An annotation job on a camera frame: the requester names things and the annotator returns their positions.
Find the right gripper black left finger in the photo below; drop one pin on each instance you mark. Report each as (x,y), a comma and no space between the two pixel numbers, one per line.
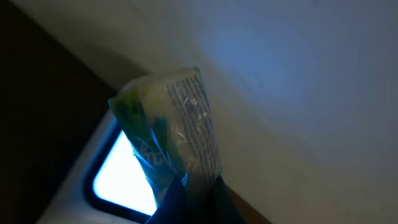
(172,210)

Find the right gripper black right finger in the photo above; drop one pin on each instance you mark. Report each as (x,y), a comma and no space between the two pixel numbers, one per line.
(223,209)

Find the white barcode scanner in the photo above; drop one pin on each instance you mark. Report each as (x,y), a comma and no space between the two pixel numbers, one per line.
(105,184)

